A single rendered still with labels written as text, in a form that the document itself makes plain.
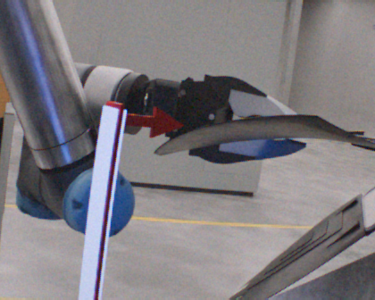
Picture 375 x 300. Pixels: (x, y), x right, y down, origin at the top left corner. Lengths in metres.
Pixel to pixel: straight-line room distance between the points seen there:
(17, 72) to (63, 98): 0.06
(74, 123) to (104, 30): 5.93
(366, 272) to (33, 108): 0.38
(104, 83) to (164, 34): 6.02
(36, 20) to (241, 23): 6.52
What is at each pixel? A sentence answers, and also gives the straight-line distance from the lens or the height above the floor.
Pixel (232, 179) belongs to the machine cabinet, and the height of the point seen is 0.17.
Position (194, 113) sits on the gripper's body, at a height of 1.18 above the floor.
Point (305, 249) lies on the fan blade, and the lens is 0.86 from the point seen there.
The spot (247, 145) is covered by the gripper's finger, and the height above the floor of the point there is 1.16.
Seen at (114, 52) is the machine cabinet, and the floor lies 1.30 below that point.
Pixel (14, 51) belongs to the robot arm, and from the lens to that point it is 0.65.
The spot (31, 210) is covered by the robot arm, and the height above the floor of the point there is 1.03.
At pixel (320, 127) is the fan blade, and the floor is 1.20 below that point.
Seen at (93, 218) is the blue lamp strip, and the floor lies 1.10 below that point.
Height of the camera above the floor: 1.22
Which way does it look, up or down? 7 degrees down
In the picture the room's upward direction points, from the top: 9 degrees clockwise
